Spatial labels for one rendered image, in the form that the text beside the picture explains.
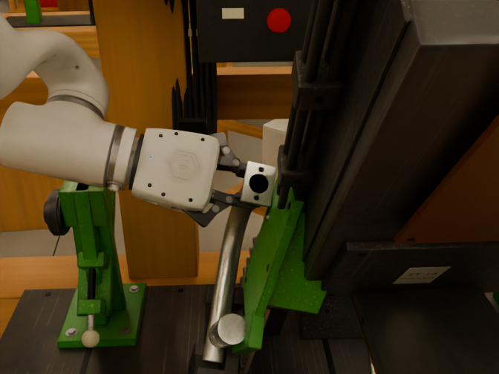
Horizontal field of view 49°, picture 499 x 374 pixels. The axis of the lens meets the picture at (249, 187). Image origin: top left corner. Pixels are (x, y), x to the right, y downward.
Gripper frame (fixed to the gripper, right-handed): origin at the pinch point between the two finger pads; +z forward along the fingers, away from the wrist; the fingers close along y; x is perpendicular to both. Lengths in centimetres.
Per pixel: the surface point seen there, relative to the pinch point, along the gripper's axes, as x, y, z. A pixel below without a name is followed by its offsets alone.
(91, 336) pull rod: 22.8, -22.7, -16.7
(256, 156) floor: 272, 104, 51
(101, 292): 25.0, -15.6, -17.0
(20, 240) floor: 227, 14, -72
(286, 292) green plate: -3.6, -13.3, 6.2
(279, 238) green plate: -9.3, -8.1, 2.8
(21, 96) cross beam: 30, 17, -39
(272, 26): -3.1, 22.9, -1.1
